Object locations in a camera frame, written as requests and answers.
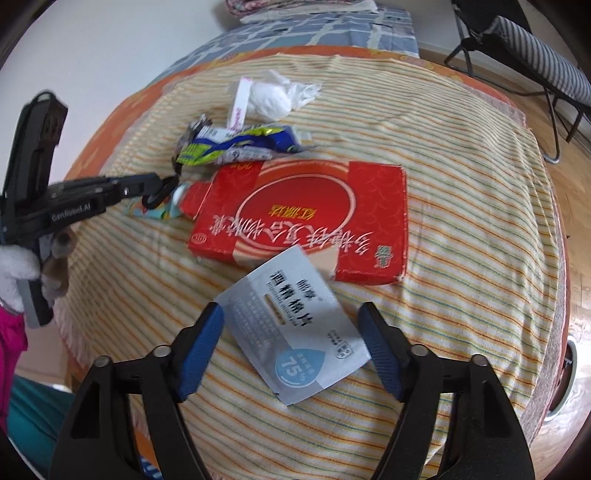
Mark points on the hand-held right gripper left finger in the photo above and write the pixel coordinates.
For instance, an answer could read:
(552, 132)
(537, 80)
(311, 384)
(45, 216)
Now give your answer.
(203, 350)

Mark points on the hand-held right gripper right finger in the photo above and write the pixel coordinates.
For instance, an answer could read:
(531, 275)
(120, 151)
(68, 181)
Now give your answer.
(376, 346)

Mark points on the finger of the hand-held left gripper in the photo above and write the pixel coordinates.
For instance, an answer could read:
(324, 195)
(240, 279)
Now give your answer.
(159, 196)
(136, 182)

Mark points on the colourful candy wrapper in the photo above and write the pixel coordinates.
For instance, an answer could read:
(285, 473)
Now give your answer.
(178, 204)

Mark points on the white wipe packet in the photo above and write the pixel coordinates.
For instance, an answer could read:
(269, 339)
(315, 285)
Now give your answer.
(295, 332)

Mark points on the red cardboard box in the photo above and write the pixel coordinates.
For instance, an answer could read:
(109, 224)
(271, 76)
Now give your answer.
(323, 207)

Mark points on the person's left hand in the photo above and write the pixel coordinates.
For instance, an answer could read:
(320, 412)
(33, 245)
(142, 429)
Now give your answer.
(18, 272)

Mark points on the small dark foil wrapper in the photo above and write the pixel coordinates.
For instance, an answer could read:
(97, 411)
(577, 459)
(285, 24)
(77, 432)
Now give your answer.
(196, 127)

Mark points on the blue yellow snack wrapper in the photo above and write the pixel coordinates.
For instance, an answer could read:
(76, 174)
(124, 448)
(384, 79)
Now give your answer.
(249, 141)

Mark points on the striped yellow blanket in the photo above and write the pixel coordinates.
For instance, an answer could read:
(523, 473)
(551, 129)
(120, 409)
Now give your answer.
(461, 277)

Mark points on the white paper strip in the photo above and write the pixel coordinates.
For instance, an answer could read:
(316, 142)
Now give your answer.
(240, 101)

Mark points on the white tissue ball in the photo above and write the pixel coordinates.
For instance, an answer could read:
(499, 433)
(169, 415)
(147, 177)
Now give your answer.
(270, 99)

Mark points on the teal trousers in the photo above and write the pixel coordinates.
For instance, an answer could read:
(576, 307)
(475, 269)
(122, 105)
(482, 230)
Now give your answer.
(41, 415)

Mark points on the crumpled white plastic film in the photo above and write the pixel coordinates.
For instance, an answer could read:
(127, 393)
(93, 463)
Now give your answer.
(301, 92)

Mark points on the folded floral quilt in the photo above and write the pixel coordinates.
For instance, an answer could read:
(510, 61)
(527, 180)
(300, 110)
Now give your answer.
(277, 7)

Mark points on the blue checked bedsheet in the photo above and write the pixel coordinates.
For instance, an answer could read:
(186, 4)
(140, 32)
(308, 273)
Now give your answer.
(323, 27)

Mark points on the black folding chair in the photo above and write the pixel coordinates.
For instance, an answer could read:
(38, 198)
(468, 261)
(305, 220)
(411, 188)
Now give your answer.
(466, 41)

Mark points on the striped chair cushion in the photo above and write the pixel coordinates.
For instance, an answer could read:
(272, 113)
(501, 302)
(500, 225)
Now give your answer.
(545, 60)

